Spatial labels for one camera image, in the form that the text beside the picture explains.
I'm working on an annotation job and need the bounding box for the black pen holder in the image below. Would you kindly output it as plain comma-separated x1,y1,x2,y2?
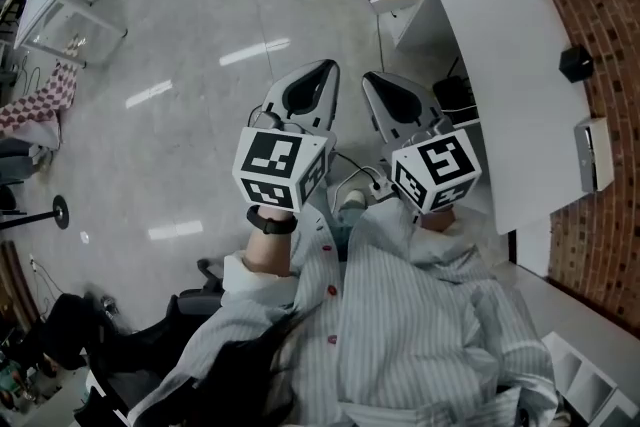
558,44,595,84

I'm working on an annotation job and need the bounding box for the blue jeans leg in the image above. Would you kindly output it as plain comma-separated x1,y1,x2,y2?
329,206,372,262

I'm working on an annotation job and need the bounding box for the pale shoe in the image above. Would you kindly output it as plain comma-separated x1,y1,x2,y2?
342,188,369,209

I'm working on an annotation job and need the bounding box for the small white box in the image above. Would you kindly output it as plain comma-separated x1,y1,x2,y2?
573,116,616,193

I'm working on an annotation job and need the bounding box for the black wristband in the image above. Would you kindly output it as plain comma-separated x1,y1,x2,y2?
246,204,298,237

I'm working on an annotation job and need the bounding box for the red checkered cloth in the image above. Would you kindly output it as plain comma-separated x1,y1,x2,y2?
0,59,79,141

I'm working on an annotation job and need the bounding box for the black office chair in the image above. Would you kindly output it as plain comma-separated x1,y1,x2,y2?
42,257,226,427

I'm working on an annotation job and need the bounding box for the person's right forearm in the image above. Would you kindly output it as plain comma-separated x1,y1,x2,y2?
419,208,459,233

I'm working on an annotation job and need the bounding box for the striped button shirt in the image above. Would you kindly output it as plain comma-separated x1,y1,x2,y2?
127,194,559,427

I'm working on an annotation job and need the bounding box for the black round stand base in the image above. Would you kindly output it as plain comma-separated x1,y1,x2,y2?
0,194,70,232

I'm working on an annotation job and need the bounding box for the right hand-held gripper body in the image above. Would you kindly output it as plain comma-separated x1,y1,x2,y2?
385,116,484,216

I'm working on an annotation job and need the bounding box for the white desk cabinet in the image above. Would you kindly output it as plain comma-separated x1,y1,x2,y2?
389,0,621,236

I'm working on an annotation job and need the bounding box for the person's left forearm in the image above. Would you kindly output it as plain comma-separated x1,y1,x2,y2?
243,209,297,279

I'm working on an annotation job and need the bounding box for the white power strip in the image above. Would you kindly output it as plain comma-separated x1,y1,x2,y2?
367,169,396,202

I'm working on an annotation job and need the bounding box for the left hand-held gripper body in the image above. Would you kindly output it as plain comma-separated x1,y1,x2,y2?
232,107,337,216

